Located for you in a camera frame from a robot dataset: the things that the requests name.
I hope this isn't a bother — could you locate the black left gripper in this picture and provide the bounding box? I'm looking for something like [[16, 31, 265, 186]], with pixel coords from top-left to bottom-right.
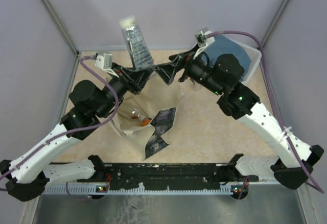
[[97, 62, 153, 117]]

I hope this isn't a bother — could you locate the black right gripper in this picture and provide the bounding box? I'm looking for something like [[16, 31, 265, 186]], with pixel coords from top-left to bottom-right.
[[152, 43, 224, 96]]

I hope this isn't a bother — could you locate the grey tube white cap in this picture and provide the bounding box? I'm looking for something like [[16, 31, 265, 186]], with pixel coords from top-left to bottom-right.
[[119, 16, 154, 69]]

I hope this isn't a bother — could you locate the clear square bottle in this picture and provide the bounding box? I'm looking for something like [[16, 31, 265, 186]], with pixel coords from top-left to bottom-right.
[[191, 79, 202, 91]]

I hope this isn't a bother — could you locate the cream canvas tote bag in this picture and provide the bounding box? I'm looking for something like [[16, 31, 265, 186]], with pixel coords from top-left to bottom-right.
[[110, 75, 183, 161]]

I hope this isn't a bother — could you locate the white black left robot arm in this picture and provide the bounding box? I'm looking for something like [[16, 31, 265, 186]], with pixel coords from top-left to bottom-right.
[[1, 63, 153, 202]]

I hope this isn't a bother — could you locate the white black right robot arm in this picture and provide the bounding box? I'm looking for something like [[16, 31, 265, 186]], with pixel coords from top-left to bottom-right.
[[154, 53, 324, 190]]

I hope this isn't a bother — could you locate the orange blue tube in bag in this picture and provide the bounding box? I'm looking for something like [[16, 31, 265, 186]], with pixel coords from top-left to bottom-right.
[[140, 118, 151, 127]]

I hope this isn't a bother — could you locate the blue folded towel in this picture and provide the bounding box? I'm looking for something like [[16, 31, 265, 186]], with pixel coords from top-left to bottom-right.
[[204, 35, 251, 69]]

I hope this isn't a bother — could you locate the white plastic basket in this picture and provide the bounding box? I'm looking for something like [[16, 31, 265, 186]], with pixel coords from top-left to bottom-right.
[[210, 38, 262, 84]]

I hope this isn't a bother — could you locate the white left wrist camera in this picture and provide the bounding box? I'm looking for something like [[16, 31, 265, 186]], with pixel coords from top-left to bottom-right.
[[95, 52, 112, 70]]

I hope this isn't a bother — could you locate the aluminium frame rail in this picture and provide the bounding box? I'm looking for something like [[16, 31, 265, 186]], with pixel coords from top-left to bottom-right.
[[28, 0, 79, 55]]

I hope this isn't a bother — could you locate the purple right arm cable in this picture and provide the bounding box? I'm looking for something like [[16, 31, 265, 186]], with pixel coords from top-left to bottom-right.
[[204, 30, 324, 193]]

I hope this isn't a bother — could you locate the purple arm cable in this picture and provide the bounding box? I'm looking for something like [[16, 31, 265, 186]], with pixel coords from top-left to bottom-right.
[[0, 55, 120, 191], [204, 30, 324, 193]]

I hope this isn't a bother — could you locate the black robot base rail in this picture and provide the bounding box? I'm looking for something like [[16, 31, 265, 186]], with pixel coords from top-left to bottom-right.
[[78, 163, 259, 192]]

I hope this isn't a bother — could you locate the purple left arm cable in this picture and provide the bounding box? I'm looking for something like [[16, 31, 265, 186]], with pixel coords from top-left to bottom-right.
[[0, 55, 120, 191]]

